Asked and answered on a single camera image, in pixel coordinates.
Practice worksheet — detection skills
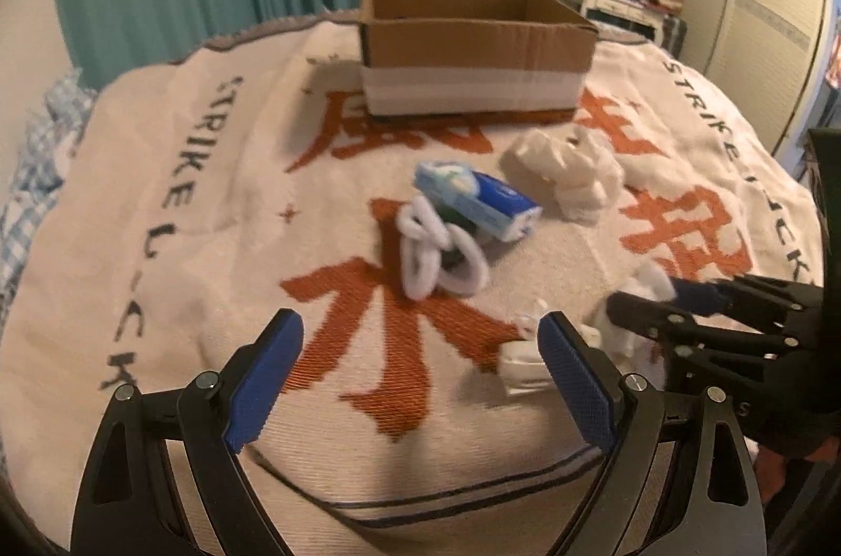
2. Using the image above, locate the white sock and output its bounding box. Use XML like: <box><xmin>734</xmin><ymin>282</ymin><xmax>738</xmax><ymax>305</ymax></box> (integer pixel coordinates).
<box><xmin>587</xmin><ymin>260</ymin><xmax>677</xmax><ymax>363</ymax></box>

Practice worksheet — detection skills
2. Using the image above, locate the white lace cloth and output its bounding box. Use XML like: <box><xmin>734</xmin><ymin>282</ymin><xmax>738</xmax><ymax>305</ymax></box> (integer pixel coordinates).
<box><xmin>506</xmin><ymin>125</ymin><xmax>624</xmax><ymax>227</ymax></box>

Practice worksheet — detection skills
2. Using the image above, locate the white and green plush toy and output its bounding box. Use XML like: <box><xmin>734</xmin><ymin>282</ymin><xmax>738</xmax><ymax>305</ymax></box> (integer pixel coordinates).
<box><xmin>395</xmin><ymin>194</ymin><xmax>490</xmax><ymax>301</ymax></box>

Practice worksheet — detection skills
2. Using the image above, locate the small white plastic item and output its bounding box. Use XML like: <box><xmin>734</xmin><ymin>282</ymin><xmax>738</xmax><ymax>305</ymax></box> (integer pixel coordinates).
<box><xmin>497</xmin><ymin>298</ymin><xmax>555</xmax><ymax>398</ymax></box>

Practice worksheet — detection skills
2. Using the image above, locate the blue tissue pack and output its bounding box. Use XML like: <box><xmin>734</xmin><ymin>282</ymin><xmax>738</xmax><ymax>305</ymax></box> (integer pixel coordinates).
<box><xmin>413</xmin><ymin>160</ymin><xmax>543</xmax><ymax>243</ymax></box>

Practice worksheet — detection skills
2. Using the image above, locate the cream louvered wardrobe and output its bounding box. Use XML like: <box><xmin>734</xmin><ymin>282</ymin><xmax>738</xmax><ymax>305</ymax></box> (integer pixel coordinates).
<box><xmin>680</xmin><ymin>0</ymin><xmax>831</xmax><ymax>153</ymax></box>

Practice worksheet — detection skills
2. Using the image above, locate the cream blanket with red characters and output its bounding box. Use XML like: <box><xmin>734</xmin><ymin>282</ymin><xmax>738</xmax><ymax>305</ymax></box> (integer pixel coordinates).
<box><xmin>2</xmin><ymin>22</ymin><xmax>823</xmax><ymax>554</ymax></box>

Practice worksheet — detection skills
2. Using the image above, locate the white dressing table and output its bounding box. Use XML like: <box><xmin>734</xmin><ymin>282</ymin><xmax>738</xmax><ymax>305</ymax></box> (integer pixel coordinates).
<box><xmin>559</xmin><ymin>0</ymin><xmax>683</xmax><ymax>46</ymax></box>

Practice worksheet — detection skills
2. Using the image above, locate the brown cardboard box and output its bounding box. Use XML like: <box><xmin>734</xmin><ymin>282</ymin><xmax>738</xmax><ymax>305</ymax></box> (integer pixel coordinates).
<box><xmin>358</xmin><ymin>0</ymin><xmax>599</xmax><ymax>118</ymax></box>

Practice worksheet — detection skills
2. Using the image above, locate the blue plaid cloth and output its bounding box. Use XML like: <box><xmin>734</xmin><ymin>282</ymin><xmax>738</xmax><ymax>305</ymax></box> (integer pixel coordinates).
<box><xmin>2</xmin><ymin>68</ymin><xmax>97</xmax><ymax>323</ymax></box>

